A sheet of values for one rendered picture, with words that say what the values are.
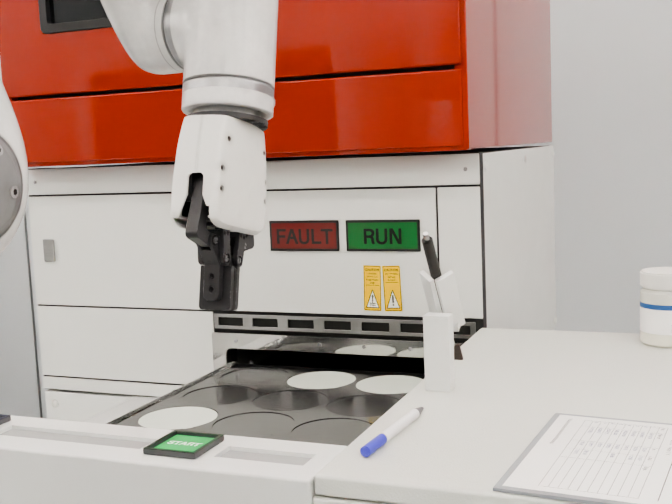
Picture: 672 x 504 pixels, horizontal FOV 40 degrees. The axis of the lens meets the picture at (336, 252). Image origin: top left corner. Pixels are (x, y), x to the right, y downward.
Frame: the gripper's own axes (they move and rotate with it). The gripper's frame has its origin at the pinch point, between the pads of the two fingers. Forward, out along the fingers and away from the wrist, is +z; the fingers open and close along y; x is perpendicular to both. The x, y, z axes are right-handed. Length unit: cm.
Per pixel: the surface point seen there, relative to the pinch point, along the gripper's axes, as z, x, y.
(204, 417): 15.4, -18.7, -30.8
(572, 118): -60, 4, -198
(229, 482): 17.0, 2.4, 0.8
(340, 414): 14.3, -2.1, -36.4
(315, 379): 11, -12, -51
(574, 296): -8, 4, -210
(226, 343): 7, -32, -60
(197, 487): 17.7, -0.9, 0.7
